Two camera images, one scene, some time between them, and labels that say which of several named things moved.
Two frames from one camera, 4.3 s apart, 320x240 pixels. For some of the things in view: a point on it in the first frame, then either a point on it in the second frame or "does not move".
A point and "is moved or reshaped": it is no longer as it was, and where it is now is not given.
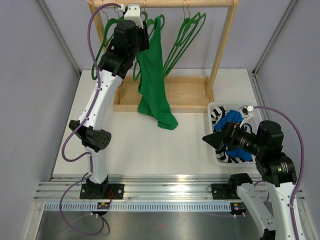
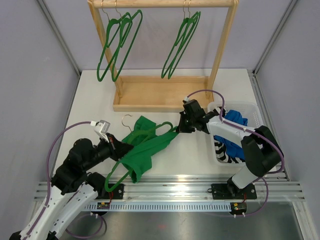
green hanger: (151, 22) -> (108, 188)
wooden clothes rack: (176, 94) does not move
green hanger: (118, 20) is moved or reshaped
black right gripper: (231, 130) -> (182, 128)
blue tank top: (222, 118) does not move
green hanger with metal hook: (105, 44) is moved or reshaped
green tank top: (154, 100) -> (145, 141)
